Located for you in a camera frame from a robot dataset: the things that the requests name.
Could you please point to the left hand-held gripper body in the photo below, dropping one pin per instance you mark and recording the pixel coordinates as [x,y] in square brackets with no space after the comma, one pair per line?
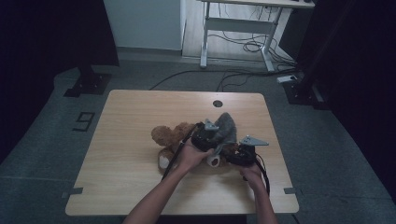
[204,140]

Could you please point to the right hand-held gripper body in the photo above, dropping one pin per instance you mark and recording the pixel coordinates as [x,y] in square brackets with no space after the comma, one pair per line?
[246,157]

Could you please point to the grey towel cloth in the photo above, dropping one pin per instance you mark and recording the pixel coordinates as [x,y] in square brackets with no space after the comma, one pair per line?
[225,127]

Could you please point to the brown teddy bear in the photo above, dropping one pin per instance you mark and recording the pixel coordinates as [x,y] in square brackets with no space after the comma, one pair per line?
[169,137]

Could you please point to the person's right hand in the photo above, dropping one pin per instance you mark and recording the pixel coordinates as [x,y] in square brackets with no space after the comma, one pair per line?
[253,175]

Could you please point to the person's left hand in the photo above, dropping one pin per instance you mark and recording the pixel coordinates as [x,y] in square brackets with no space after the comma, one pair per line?
[193,158]

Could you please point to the grey tape strip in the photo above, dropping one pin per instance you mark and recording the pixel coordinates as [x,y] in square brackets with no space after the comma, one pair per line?
[72,192]
[292,190]

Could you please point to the black stand base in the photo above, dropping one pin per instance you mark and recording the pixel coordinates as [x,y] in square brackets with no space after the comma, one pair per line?
[303,93]
[90,84]

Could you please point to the white power strip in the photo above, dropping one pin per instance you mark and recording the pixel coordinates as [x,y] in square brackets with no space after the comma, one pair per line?
[287,79]

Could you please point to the dark curtain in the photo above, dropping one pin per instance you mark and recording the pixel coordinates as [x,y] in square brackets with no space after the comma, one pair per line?
[358,77]
[46,46]

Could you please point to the white metal-frame desk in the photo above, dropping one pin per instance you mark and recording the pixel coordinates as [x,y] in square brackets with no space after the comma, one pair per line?
[239,25]

